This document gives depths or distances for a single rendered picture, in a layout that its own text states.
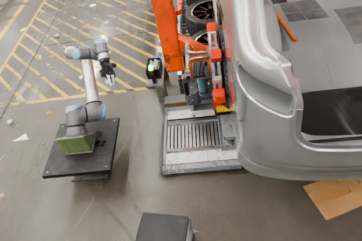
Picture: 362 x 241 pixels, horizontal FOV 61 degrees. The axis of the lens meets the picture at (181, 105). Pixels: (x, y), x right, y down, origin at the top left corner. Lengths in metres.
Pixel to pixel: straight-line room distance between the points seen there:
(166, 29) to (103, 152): 1.21
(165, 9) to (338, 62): 1.38
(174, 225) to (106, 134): 1.12
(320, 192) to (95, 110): 2.01
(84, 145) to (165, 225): 1.02
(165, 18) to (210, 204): 1.61
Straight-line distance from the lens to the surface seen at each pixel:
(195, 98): 2.98
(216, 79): 2.20
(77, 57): 2.51
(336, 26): 2.62
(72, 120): 2.81
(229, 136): 2.79
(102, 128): 3.03
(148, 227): 2.31
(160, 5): 2.66
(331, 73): 2.34
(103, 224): 2.82
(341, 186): 2.89
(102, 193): 2.97
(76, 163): 2.87
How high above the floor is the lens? 2.40
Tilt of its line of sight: 45 degrees down
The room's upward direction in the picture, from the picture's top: 11 degrees counter-clockwise
